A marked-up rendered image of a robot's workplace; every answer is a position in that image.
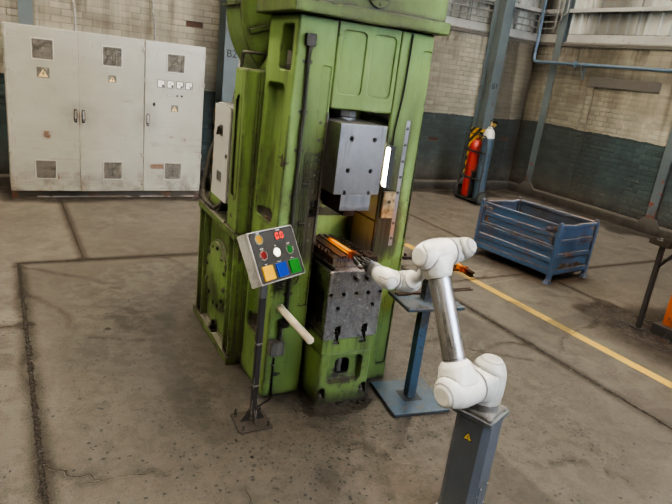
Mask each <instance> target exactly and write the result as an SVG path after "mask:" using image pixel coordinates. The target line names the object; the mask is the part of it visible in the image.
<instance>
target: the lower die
mask: <svg viewBox="0 0 672 504"><path fill-rule="evenodd" d="M321 234H326V233H321ZM321 234H318V235H316V239H318V240H319V241H320V242H322V243H323V244H325V245H326V246H328V247H329V249H332V253H331V250H328V248H327V247H326V248H325V249H324V247H325V245H323V246H321V245H322V243H320V244H318V251H317V252H318V255H319V253H320V246H321V257H322V256H323V249H324V259H326V253H327V250H328V254H327V261H328V262H329V263H330V264H331V265H333V266H334V267H335V268H348V267H357V266H356V265H355V263H354V262H353V260H352V259H351V258H349V257H348V256H349V254H348V253H347V252H345V251H344V250H342V249H341V248H340V247H338V246H337V245H335V244H334V243H332V242H331V241H329V240H328V239H327V238H325V237H324V236H322V235H321ZM326 235H327V236H329V237H330V238H333V239H335V240H336V241H338V242H339V243H341V244H342V245H344V246H345V247H347V248H349V249H350V250H352V251H356V250H354V249H353V248H350V246H347V244H345V243H344V242H342V241H341V240H339V239H337V238H336V237H335V236H334V235H332V234H326ZM316 239H315V240H316ZM318 240H317V241H315V248H314V250H315V252H316V250H317V243H318V242H319V241H318ZM356 252H357V251H356ZM344 265H345V267H344Z"/></svg>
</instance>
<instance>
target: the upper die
mask: <svg viewBox="0 0 672 504"><path fill-rule="evenodd" d="M370 197H371V195H368V194H367V195H345V194H342V195H333V194H331V193H330V192H328V191H326V190H324V189H322V188H321V193H320V200H321V201H323V202H325V203H327V204H328V205H330V206H332V207H333V208H335V209H337V210H339V211H368V210H369V204H370Z"/></svg>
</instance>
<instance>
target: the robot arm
mask: <svg viewBox="0 0 672 504"><path fill-rule="evenodd" d="M476 249H477V246H476V243H475V241H474V240H472V239H471V238H468V237H460V238H434V239H429V240H426V241H424V242H421V243H420V244H418V245H417V246H416V247H415V248H414V250H413V252H412V261H413V263H414V265H415V266H416V267H417V268H418V271H417V272H415V271H413V270H406V271H396V270H393V269H390V268H388V267H383V266H382V265H380V264H379V263H377V262H375V261H373V260H371V259H369V258H367V257H361V259H359V258H358V256H357V255H355V254H354V253H351V258H353V262H354V263H355V265H356V266H357V267H360V266H361V267H362V268H364V270H365V272H366V273H367V274H368V276H370V277H371V278H372V279H373V280H374V281H375V283H376V284H378V285H379V286H380V287H382V288H384V289H387V290H392V289H396V290H398V291H403V292H415V291H417V290H418V289H419V288H420V286H421V281H423V280H424V279H425V278H426V280H428V281H429V287H430V292H431V297H432V303H433V308H434V314H435V319H436V325H437V330H438V336H439V341H440V347H441V352H442V357H443V362H441V364H440V365H439V367H438V377H437V380H436V382H435V385H434V390H433V392H434V397H435V399H436V401H437V402H438V404H439V405H441V406H442V407H444V408H448V409H458V410H459V409H462V410H464V411H466V412H468V413H470V414H472V415H474V416H476V417H478V418H480V419H482V420H484V421H485V422H486V423H488V424H492V423H493V420H495V419H496V418H497V417H498V416H499V415H500V414H502V413H503V412H506V411H507V407H506V406H503V405H501V404H500V403H501V399H502V397H503V393H504V389H505V385H506V379H507V371H506V366H505V363H504V362H503V360H502V359H501V358H500V357H498V356H496V355H493V354H483V355H481V356H479V357H478V358H477V359H476V360H475V361H474V364H472V362H471V361H470V360H468V359H467V358H466V357H465V352H464V347H463V341H462V336H461V330H460V325H459V320H458V314H457V309H456V304H455V298H454V293H453V287H452V282H451V277H450V276H451V275H452V272H453V265H455V264H457V263H460V262H462V261H465V260H467V259H469V258H470V257H472V256H473V255H474V253H475V252H476Z"/></svg>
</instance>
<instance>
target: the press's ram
mask: <svg viewBox="0 0 672 504"><path fill-rule="evenodd" d="M386 134H387V126H383V125H380V124H376V123H372V122H369V121H365V120H361V119H358V118H356V121H350V120H341V119H335V118H332V116H331V115H329V122H328V131H327V140H326V149H325V158H324V167H323V176H322V184H321V188H322V189H324V190H326V191H328V192H330V193H331V194H333V195H342V194H345V195H367V194H368V195H378V190H379V183H380V176H381V169H382V162H383V155H384V148H385V141H386Z"/></svg>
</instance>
